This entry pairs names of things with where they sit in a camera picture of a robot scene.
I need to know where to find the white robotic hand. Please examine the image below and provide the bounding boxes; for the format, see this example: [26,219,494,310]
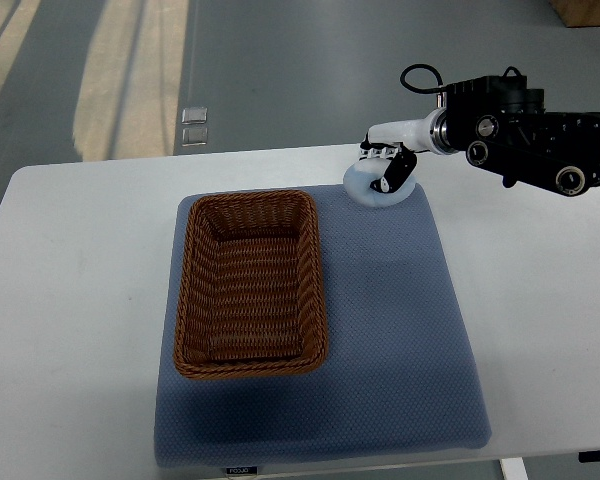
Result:
[359,108,448,193]

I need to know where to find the light blue plush toy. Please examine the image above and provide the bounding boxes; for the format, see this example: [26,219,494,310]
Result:
[343,158,416,208]

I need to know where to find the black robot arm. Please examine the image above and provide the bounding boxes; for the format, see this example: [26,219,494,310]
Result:
[359,65,600,197]

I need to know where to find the brown wicker basket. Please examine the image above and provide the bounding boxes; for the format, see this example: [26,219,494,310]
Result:
[173,190,329,380]

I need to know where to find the lower silver floor plate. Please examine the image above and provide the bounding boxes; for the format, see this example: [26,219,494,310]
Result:
[181,126,208,147]

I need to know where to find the silver floor plate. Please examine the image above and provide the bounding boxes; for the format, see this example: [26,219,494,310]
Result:
[181,126,208,147]
[181,106,208,125]

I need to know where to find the upper silver floor plate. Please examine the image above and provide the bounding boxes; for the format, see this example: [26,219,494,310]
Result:
[181,106,208,125]

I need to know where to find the blue quilted mat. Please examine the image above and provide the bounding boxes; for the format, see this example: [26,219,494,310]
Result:
[154,185,491,468]

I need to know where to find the wooden box corner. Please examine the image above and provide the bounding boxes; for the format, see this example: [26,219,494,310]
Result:
[550,0,600,28]

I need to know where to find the white table leg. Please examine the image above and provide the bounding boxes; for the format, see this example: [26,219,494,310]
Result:
[499,457,529,480]

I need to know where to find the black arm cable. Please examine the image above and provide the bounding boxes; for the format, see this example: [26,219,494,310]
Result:
[399,63,447,96]

